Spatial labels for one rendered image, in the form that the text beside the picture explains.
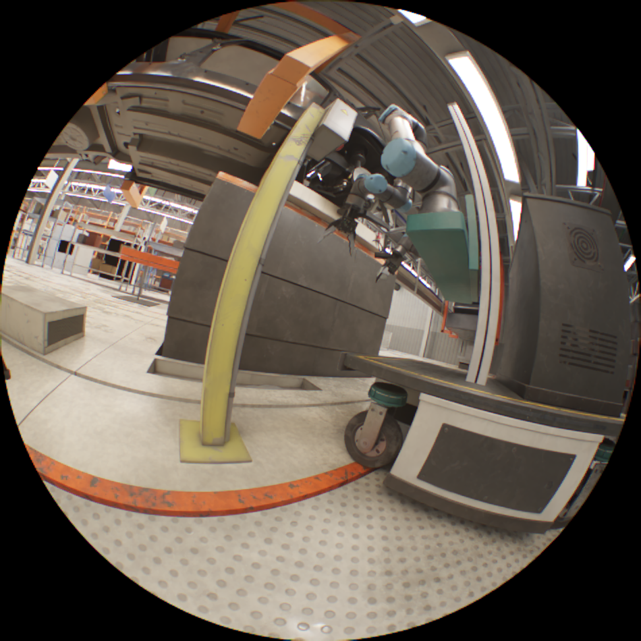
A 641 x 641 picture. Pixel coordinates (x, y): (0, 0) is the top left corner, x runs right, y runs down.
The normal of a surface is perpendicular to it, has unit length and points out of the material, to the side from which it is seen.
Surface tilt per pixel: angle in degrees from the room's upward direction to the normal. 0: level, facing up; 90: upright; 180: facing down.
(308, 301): 90
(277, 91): 180
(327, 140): 180
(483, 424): 90
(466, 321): 90
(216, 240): 90
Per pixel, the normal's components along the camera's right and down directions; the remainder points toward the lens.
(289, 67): -0.24, 0.97
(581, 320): -0.68, -0.19
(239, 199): 0.58, 0.11
